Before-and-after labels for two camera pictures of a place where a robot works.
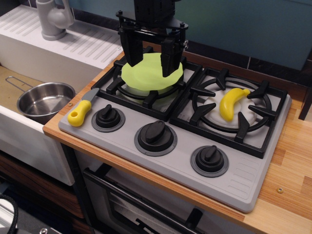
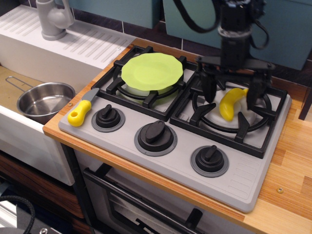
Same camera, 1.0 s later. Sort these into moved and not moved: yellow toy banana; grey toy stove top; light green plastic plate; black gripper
Moved: black gripper
Not moved: yellow toy banana; grey toy stove top; light green plastic plate
